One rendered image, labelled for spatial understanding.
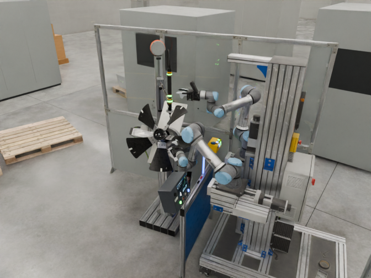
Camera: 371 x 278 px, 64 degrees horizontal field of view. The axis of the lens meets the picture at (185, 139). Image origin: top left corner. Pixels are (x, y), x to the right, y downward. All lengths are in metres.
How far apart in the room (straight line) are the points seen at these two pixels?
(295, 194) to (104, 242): 2.07
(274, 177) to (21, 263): 2.60
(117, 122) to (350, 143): 3.38
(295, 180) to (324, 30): 2.70
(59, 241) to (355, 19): 4.44
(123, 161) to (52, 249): 1.49
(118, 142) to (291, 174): 2.53
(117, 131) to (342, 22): 3.29
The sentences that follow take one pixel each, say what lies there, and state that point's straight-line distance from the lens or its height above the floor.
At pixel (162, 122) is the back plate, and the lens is 3.20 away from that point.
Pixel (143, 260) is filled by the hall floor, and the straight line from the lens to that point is 3.31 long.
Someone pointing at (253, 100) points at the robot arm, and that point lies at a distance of 2.64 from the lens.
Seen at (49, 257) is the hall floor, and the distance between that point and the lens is 3.57.
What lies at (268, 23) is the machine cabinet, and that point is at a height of 1.54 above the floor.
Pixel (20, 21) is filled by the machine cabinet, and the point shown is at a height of 1.64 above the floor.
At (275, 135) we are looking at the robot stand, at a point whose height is 1.48.
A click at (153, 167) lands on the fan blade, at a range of 2.83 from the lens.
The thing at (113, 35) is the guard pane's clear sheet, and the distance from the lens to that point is 3.74.
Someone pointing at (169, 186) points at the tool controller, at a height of 1.24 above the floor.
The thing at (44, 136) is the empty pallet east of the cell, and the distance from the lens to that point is 5.58.
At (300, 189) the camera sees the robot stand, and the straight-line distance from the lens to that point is 2.53.
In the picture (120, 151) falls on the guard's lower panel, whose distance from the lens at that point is 4.31.
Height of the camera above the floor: 2.54
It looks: 28 degrees down
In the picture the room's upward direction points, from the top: 1 degrees clockwise
